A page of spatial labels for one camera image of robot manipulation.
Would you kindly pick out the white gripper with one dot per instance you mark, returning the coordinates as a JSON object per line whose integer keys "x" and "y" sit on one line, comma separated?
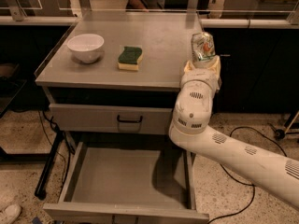
{"x": 199, "y": 77}

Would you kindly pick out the crushed 7up can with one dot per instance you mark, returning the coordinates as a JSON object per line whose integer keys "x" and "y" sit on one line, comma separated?
{"x": 203, "y": 49}

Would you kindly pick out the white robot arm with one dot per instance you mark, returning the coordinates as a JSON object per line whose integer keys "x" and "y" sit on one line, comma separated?
{"x": 190, "y": 130}

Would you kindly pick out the grey metal drawer cabinet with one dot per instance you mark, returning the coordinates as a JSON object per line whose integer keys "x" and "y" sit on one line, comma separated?
{"x": 112, "y": 86}

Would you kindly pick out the closed upper drawer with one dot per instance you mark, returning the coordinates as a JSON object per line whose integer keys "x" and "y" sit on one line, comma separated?
{"x": 111, "y": 119}

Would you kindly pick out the open middle drawer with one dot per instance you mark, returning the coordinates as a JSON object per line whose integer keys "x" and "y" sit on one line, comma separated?
{"x": 118, "y": 184}

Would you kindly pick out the green yellow sponge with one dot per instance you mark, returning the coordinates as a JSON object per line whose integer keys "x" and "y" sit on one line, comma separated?
{"x": 130, "y": 58}

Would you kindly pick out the black wheeled cart base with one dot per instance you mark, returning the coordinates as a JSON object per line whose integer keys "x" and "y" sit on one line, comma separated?
{"x": 290, "y": 127}

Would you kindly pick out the white ceramic bowl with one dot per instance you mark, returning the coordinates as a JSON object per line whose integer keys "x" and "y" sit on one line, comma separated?
{"x": 87, "y": 48}

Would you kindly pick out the black table leg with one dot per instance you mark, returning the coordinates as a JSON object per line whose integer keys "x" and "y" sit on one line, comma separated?
{"x": 40, "y": 191}

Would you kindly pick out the white sneaker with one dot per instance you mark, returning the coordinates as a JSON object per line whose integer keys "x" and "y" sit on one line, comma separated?
{"x": 10, "y": 213}

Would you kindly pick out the white horizontal rail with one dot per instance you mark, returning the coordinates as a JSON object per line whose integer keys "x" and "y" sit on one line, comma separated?
{"x": 252, "y": 24}

